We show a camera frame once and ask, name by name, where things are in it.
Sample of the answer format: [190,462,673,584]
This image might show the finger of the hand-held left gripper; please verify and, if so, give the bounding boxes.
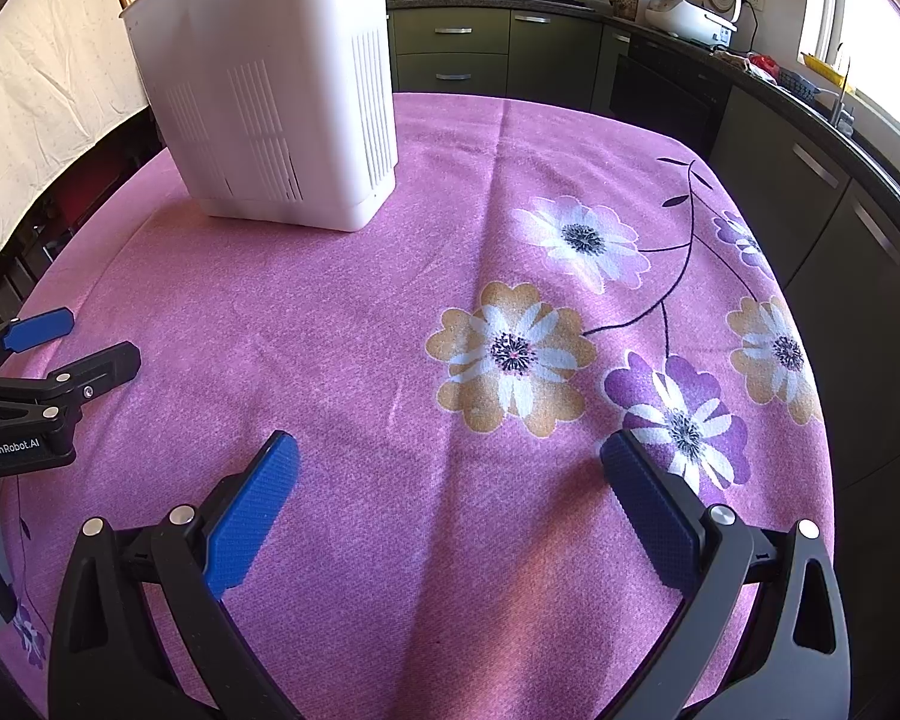
[0,307,74,377]
[0,341,142,425]

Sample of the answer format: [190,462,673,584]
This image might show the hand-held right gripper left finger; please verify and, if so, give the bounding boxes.
[49,430,305,720]

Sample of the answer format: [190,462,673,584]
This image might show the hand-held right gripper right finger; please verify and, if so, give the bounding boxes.
[600,429,852,720]

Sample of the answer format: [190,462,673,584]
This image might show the white plastic utensil holder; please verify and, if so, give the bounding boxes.
[120,0,400,233]

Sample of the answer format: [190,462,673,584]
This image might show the pink floral tablecloth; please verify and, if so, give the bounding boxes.
[0,90,846,720]

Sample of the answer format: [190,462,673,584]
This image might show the white hanging sheet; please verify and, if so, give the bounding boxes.
[0,0,152,265]

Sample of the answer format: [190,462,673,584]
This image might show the dark base cabinets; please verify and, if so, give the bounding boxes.
[607,22,900,500]

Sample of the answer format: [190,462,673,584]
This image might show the dark kitchen countertop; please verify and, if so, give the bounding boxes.
[386,0,900,230]

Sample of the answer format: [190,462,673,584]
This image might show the small steel faucet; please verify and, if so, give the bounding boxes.
[832,58,857,137]

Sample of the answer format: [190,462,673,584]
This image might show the yellow packet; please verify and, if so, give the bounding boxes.
[798,52,857,95]

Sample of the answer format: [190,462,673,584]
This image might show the green base cabinets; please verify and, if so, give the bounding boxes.
[386,4,632,118]

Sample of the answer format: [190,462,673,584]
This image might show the white rice cooker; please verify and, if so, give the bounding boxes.
[644,0,744,47]

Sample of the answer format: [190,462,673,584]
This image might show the kitchen window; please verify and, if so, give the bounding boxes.
[801,0,900,170]

